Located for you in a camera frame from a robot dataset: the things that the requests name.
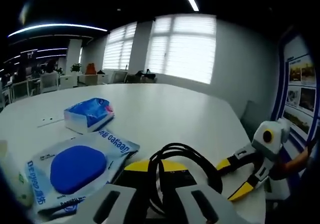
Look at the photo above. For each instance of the row of white office chairs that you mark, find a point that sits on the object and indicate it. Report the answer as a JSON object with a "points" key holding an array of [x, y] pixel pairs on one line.
{"points": [[48, 82]]}

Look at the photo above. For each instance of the white low cabinet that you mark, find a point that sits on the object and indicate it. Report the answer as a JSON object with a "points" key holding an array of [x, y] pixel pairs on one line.
{"points": [[70, 80]]}

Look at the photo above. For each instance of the window with white blinds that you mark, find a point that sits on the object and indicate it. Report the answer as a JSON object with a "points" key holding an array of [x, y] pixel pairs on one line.
{"points": [[117, 48], [182, 53]]}

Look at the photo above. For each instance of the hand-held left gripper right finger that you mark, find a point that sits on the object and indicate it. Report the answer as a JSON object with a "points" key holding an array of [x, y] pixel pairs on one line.
{"points": [[200, 209]]}

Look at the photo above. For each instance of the paper cup with green print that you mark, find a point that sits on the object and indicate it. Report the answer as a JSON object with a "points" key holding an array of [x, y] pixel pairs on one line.
{"points": [[20, 184]]}

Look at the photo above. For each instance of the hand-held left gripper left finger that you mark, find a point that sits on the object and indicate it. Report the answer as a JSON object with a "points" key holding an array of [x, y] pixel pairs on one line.
{"points": [[112, 204]]}

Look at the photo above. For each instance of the orange object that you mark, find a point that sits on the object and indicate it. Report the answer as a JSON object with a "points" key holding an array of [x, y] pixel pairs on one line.
{"points": [[91, 70]]}

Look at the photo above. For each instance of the white pillar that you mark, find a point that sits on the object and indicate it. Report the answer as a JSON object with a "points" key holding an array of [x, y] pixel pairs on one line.
{"points": [[74, 53]]}

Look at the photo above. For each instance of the wet wipes pack blue lid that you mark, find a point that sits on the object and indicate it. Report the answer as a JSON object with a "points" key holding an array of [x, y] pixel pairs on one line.
{"points": [[75, 169]]}

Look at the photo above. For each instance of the blue tissue pack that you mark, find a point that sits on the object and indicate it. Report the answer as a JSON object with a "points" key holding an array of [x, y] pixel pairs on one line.
{"points": [[85, 113]]}

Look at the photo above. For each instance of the grey panel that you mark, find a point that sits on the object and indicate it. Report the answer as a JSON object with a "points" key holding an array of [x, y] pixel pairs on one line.
{"points": [[251, 118]]}

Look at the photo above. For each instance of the green potted plant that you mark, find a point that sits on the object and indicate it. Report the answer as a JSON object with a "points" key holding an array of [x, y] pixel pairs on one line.
{"points": [[75, 68]]}

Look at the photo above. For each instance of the dark bag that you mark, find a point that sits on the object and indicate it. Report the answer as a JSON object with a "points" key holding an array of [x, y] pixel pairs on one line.
{"points": [[146, 75]]}

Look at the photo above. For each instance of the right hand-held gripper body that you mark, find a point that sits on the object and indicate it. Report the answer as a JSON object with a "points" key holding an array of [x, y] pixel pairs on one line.
{"points": [[268, 138]]}

